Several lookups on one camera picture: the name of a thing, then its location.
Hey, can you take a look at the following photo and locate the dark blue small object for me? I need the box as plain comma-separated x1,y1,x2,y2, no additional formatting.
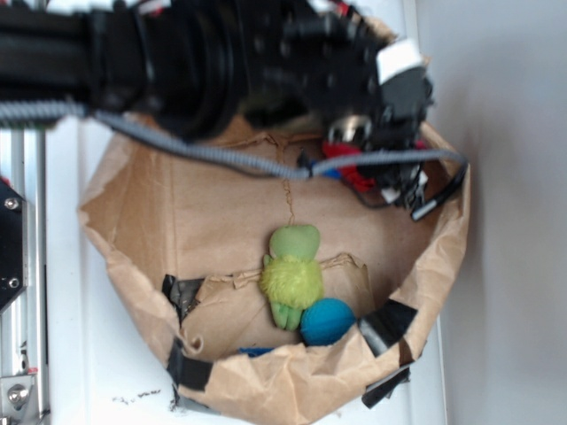
238,347,274,358

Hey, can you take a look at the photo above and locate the green plush toy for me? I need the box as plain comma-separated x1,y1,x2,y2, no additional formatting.
259,225,324,331

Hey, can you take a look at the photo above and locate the grey coiled cable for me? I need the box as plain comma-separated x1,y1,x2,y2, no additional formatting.
0,100,469,182

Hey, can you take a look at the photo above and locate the black tape piece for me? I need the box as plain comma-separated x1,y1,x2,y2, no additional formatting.
357,299,418,409
161,274,220,415

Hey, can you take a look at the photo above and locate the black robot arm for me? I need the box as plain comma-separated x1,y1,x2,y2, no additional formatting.
1,1,431,155

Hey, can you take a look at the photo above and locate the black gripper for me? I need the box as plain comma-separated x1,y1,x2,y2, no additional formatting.
247,8,438,212

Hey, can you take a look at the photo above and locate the aluminium extrusion rail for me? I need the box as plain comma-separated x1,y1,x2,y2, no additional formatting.
1,130,50,424

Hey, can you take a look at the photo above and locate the brown paper bag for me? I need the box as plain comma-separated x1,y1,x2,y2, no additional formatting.
79,135,470,424

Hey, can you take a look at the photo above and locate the red paper ball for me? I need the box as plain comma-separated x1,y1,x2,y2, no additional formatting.
322,141,376,193

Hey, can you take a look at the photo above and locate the black tape piece left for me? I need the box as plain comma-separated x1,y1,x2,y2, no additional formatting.
161,274,220,415

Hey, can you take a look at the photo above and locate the black tape piece right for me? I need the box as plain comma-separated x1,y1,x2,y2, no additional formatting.
357,299,418,409

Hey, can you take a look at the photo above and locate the blue textured ball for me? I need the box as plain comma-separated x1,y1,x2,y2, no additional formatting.
300,297,356,346

